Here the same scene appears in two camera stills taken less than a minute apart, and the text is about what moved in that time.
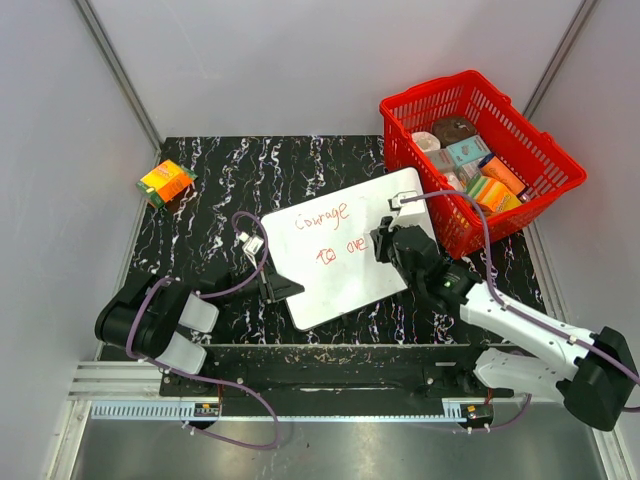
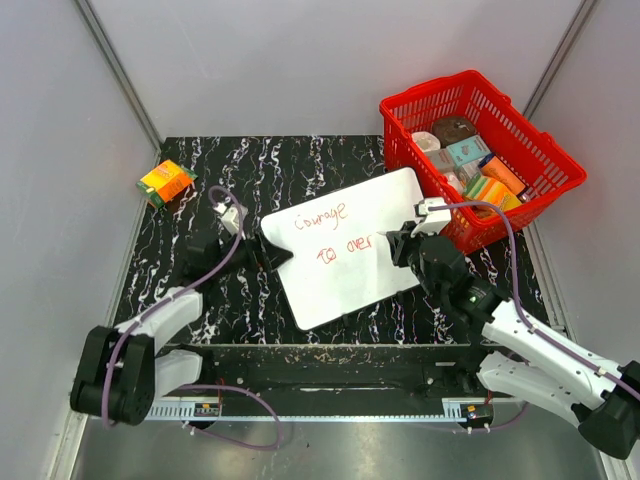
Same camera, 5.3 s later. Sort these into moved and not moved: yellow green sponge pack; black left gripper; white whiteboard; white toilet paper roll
Moved: black left gripper
Not moved: white whiteboard; white toilet paper roll; yellow green sponge pack
